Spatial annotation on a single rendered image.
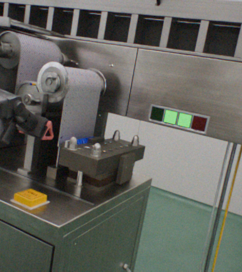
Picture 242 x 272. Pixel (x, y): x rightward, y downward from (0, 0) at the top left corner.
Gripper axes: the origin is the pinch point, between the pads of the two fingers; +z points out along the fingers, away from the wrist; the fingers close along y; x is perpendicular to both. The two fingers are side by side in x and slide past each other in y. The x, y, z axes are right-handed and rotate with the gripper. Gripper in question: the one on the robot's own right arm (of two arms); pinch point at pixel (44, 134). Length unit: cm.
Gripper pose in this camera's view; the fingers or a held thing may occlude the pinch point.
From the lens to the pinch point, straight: 118.1
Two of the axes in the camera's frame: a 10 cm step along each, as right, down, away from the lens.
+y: 8.6, 2.5, -4.4
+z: 3.2, 4.0, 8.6
